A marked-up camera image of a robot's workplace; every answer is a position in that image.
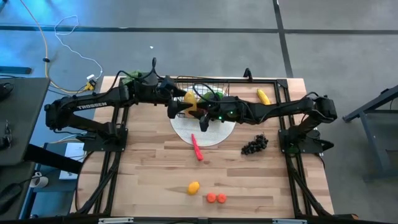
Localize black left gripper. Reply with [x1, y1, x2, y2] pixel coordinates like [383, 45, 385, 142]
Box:
[156, 75, 194, 119]

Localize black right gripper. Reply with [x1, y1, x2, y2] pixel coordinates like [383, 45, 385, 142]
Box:
[187, 95, 251, 133]

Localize yellow lemon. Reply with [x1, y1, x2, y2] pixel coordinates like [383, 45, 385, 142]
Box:
[186, 181, 200, 196]
[183, 90, 198, 118]

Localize bright red long pepper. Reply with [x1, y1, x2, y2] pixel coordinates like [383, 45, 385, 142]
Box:
[190, 133, 205, 162]

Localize dark grape bunch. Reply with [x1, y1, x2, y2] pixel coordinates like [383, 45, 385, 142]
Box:
[241, 133, 269, 156]

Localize yellow banana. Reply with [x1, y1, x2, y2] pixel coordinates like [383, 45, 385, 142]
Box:
[256, 88, 272, 106]

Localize white round plate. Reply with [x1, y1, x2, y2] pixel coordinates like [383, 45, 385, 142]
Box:
[169, 85, 238, 147]

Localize green succulent plant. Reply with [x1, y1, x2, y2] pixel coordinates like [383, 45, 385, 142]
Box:
[121, 70, 144, 85]

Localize white yellow power plug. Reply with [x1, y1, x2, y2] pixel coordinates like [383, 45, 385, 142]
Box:
[85, 73, 98, 91]

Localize white paper box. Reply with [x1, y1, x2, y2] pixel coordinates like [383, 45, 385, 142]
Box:
[58, 142, 86, 180]

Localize black desk support beam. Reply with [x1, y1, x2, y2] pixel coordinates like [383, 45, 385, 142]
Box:
[24, 143, 84, 175]

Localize white mug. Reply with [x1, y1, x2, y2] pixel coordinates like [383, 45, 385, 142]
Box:
[29, 171, 50, 189]

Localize black side desk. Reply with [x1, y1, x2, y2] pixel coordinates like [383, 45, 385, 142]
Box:
[0, 77, 51, 220]

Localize black desk device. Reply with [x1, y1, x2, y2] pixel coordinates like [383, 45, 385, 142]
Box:
[0, 82, 15, 101]

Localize eyeglasses on desk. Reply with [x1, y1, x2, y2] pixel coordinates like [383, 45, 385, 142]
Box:
[0, 119, 13, 150]

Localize neighbouring work table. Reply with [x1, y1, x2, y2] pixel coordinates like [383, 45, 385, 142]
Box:
[341, 84, 398, 181]

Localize black computer mouse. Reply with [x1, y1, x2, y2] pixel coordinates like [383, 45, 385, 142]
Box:
[0, 184, 21, 215]

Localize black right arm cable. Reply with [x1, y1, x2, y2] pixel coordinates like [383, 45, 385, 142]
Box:
[192, 82, 240, 105]

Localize black wire basket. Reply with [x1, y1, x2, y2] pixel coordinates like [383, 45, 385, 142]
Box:
[170, 75, 230, 122]

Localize black aluminium table frame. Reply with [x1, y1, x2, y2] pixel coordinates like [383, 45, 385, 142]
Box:
[74, 76, 333, 218]

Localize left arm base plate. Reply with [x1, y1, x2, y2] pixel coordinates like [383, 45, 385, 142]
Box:
[83, 127, 129, 152]

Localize white floor cable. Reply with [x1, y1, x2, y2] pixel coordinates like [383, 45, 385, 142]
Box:
[53, 14, 104, 80]

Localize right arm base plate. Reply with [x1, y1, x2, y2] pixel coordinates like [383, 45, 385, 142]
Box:
[278, 129, 335, 156]

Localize white metal bracket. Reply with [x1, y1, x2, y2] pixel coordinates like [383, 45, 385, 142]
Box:
[98, 217, 134, 224]
[272, 218, 308, 224]

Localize yellow floor cable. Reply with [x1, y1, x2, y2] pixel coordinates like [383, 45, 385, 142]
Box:
[19, 0, 94, 95]

